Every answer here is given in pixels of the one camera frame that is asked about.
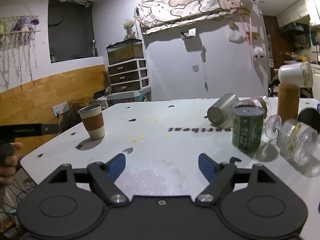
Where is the clear glass jar lying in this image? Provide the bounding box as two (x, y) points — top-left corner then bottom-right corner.
(228, 96), (272, 120)

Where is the white plush toy hanging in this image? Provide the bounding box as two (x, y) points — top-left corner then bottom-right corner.
(253, 46), (264, 58)

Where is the macrame wall hanging shelf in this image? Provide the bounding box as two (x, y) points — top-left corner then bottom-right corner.
(1, 15), (39, 90)

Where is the paper cup brown sleeve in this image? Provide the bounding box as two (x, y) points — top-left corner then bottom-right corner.
(78, 104), (105, 140)

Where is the green tin can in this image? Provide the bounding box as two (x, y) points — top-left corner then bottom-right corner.
(232, 105), (264, 153)

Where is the white power strip outlet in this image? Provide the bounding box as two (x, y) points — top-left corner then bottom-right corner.
(52, 102), (69, 117)

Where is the dried flower vase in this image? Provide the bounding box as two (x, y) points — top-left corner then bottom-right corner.
(123, 19), (136, 40)

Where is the white printed paper cup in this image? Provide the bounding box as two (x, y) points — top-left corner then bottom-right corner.
(278, 62), (313, 89)

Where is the black window blind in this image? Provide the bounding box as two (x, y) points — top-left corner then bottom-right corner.
(47, 0), (98, 63)

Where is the purple plush toy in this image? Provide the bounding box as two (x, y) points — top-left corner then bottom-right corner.
(12, 16), (40, 31)

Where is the teal cabinet under drawers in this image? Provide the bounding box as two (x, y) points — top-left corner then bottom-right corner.
(106, 87), (152, 107)

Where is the white plastic drawer unit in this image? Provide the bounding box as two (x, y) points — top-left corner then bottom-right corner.
(108, 59), (150, 93)

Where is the black-lined paper cup lying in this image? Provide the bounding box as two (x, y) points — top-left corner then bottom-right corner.
(297, 108), (320, 134)

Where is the patterned glass tumbler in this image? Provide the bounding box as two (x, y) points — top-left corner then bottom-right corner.
(277, 119), (318, 166)

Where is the white wall socket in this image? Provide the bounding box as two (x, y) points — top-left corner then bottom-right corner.
(192, 65), (199, 72)

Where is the clear wine glass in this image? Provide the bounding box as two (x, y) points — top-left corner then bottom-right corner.
(265, 115), (281, 139)

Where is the glass fish tank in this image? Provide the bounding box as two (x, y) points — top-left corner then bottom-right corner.
(106, 38), (144, 65)

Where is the cartoon print hanging cloth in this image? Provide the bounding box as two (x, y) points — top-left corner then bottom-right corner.
(135, 0), (251, 35)

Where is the person's left hand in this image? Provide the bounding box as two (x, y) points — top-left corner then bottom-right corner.
(1, 142), (25, 186)

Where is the silver metal cup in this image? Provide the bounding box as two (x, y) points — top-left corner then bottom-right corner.
(207, 93), (239, 127)

